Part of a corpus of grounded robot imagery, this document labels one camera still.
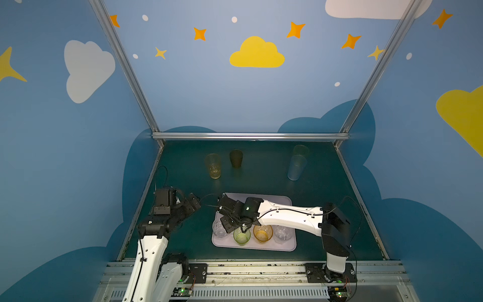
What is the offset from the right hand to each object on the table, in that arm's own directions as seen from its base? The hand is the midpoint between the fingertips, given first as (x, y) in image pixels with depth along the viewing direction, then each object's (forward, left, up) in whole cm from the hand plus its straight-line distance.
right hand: (227, 221), depth 79 cm
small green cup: (-3, -6, -9) cm, 11 cm away
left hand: (+4, +13, +6) cm, 15 cm away
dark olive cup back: (+39, 0, -2) cm, 39 cm away
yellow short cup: (-1, -16, -9) cm, 18 cm away
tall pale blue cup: (+36, -35, -4) cm, 50 cm away
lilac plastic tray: (-6, -1, -9) cm, 11 cm away
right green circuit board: (-22, -46, -10) cm, 52 cm away
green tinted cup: (+41, -36, +2) cm, 55 cm away
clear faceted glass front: (-1, -25, -9) cm, 26 cm away
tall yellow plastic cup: (+31, +11, +1) cm, 33 cm away
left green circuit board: (-25, +15, -9) cm, 30 cm away
